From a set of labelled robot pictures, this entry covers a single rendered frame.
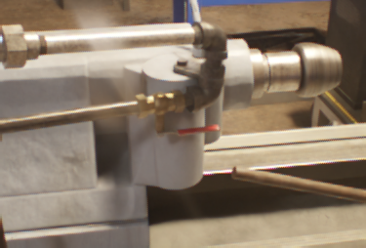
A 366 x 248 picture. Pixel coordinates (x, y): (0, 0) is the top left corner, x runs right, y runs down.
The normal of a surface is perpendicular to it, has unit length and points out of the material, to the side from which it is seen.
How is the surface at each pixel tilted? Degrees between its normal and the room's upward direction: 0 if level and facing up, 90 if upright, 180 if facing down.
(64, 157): 70
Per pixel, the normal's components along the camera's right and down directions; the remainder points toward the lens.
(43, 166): 0.15, 0.08
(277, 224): -0.05, -0.84
